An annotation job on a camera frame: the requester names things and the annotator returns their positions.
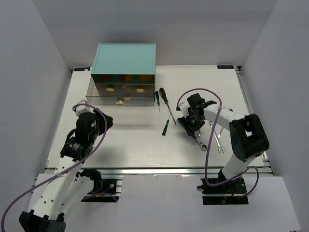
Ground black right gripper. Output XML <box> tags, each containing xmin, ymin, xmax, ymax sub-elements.
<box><xmin>179</xmin><ymin>110</ymin><xmax>206</xmax><ymax>137</ymax></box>

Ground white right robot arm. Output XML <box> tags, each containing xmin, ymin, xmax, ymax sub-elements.
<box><xmin>176</xmin><ymin>93</ymin><xmax>269</xmax><ymax>193</ymax></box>

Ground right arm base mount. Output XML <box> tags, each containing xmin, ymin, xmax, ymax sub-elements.
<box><xmin>197</xmin><ymin>177</ymin><xmax>249</xmax><ymax>205</ymax></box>

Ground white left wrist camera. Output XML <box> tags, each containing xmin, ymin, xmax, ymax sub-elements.
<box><xmin>72</xmin><ymin>100</ymin><xmax>92</xmax><ymax>117</ymax></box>

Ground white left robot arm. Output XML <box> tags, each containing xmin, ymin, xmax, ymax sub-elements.
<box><xmin>19</xmin><ymin>111</ymin><xmax>113</xmax><ymax>232</ymax></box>

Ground small combination wrench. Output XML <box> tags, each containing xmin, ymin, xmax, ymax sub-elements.
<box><xmin>209</xmin><ymin>121</ymin><xmax>225</xmax><ymax>153</ymax></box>

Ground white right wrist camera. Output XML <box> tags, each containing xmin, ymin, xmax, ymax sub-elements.
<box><xmin>176</xmin><ymin>102</ymin><xmax>190</xmax><ymax>117</ymax></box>

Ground small precision screwdriver by cabinet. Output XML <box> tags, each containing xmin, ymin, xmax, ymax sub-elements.
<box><xmin>155</xmin><ymin>91</ymin><xmax>161</xmax><ymax>112</ymax></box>

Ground teal drawer cabinet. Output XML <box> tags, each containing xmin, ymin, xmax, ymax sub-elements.
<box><xmin>91</xmin><ymin>43</ymin><xmax>156</xmax><ymax>81</ymax></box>

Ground small black green precision screwdriver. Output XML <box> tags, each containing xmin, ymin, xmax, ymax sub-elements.
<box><xmin>162</xmin><ymin>119</ymin><xmax>169</xmax><ymax>136</ymax></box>

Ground black yellow large screwdriver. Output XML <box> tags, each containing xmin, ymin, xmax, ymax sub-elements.
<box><xmin>159</xmin><ymin>87</ymin><xmax>177</xmax><ymax>124</ymax></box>

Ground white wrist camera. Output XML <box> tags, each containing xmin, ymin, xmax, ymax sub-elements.
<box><xmin>176</xmin><ymin>102</ymin><xmax>190</xmax><ymax>117</ymax></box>
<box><xmin>72</xmin><ymin>100</ymin><xmax>92</xmax><ymax>117</ymax></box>

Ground large ratchet combination wrench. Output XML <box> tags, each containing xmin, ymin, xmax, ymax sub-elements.
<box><xmin>177</xmin><ymin>118</ymin><xmax>207</xmax><ymax>151</ymax></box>

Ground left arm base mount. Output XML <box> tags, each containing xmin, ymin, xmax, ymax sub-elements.
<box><xmin>76</xmin><ymin>168</ymin><xmax>120</xmax><ymax>203</ymax></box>

